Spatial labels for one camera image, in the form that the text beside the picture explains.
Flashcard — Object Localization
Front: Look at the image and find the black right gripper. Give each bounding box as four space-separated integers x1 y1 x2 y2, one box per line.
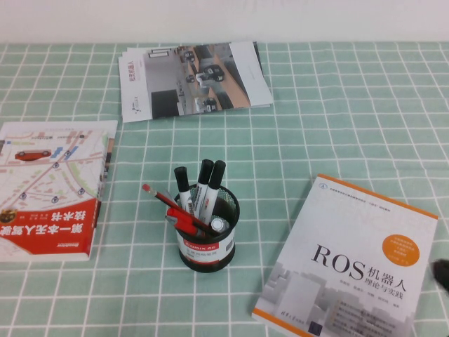
431 258 449 293

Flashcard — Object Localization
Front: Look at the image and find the black mesh pen holder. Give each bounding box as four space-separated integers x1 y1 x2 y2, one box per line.
174 185 241 273

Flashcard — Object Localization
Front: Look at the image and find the white orange ROS book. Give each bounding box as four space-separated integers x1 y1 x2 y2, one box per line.
251 173 439 337

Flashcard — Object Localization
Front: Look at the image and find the green checked tablecloth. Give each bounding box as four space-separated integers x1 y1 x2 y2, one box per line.
0 41 449 337

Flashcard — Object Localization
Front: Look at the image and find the black capped whiteboard marker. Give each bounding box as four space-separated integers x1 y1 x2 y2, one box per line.
201 159 227 221
194 158 215 216
174 166 196 214

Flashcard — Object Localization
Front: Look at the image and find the red utility knife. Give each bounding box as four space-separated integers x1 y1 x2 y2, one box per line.
165 207 212 237

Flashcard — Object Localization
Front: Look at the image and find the white brochure with dark edge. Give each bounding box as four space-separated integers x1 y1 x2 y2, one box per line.
121 41 275 109

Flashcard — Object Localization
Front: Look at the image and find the red pencil with eraser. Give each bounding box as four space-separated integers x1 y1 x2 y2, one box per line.
142 183 219 233

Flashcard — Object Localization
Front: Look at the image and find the white brochure with office photo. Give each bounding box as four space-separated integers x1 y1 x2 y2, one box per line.
118 41 274 124

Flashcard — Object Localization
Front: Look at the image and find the red white map book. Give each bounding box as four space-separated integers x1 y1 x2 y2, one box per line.
0 120 119 263

